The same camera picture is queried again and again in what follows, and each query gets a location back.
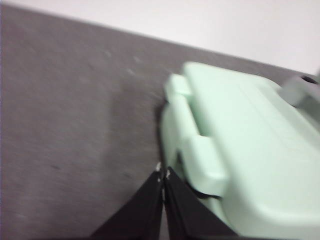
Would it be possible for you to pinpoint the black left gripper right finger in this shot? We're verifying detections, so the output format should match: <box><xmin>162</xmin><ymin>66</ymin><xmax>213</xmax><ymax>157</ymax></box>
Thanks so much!
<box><xmin>163</xmin><ymin>166</ymin><xmax>238</xmax><ymax>240</ymax></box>

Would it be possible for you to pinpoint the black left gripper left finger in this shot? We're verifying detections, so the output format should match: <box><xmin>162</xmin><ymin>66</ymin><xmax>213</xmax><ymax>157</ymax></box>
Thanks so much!
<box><xmin>88</xmin><ymin>162</ymin><xmax>165</xmax><ymax>240</ymax></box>

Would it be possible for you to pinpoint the green griddle lid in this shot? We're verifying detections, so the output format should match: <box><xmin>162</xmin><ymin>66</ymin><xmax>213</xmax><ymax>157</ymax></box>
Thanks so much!
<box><xmin>182</xmin><ymin>61</ymin><xmax>320</xmax><ymax>226</ymax></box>

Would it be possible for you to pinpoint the green breakfast machine base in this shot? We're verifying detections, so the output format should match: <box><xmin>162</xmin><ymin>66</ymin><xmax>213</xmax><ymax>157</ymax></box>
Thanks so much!
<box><xmin>159</xmin><ymin>73</ymin><xmax>320</xmax><ymax>238</ymax></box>

